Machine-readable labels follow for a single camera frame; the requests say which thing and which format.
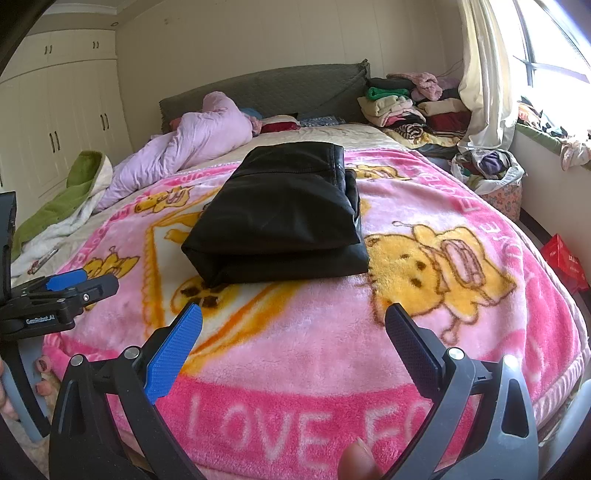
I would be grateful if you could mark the grey-green bed headboard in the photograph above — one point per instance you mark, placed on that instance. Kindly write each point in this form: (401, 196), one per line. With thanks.
(286, 92)

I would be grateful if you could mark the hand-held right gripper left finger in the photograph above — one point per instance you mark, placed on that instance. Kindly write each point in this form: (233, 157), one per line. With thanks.
(178, 350)

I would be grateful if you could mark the cream wardrobe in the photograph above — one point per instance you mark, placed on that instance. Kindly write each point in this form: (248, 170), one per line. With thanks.
(55, 92)

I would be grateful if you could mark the heap of colourful clothes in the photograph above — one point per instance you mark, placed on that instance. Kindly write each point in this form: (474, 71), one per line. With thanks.
(554, 124)

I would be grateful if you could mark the red cardboard box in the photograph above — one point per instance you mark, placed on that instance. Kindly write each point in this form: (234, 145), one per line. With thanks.
(563, 261)

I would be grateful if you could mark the blue patterned pillow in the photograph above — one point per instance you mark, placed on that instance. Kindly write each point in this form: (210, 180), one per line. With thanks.
(323, 121)

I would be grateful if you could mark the window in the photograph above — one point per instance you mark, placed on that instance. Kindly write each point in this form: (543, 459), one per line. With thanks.
(558, 37)

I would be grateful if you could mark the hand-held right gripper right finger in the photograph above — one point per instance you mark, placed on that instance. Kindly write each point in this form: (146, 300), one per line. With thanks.
(411, 341)

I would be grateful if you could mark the light pink quilt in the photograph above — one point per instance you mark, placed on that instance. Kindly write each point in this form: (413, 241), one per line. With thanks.
(184, 143)

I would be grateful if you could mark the person's right hand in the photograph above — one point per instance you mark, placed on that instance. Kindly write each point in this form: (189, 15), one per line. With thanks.
(358, 461)

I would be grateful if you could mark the person's left hand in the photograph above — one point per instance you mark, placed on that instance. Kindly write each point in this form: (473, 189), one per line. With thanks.
(45, 365)

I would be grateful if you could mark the cream curtain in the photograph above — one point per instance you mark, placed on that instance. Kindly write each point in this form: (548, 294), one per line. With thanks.
(489, 69)

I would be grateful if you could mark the green and white blanket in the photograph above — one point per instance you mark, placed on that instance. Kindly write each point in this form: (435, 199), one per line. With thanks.
(60, 198)

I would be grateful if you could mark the floral laundry basket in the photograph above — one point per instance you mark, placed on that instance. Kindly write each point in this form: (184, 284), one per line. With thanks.
(503, 193)

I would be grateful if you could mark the heap of purple and white clothes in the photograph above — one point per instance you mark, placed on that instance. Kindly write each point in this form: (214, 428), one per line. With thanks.
(489, 164)

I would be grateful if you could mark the pile of folded clothes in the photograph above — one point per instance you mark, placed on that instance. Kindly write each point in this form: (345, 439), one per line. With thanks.
(388, 106)

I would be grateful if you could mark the blue cloth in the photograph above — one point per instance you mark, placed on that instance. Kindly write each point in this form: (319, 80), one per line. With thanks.
(249, 113)

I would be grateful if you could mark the red pillow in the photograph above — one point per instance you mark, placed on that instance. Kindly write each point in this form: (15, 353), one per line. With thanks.
(277, 124)

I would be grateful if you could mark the pink pillow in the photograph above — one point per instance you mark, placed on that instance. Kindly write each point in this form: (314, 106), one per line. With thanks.
(175, 122)

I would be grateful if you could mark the pink printed blanket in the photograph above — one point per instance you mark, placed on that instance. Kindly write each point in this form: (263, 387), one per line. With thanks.
(323, 369)

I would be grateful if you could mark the black leather jacket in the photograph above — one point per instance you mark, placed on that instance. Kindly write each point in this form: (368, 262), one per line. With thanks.
(277, 217)

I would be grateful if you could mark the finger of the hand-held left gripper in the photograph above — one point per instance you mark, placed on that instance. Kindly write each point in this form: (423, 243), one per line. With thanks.
(99, 287)
(67, 279)

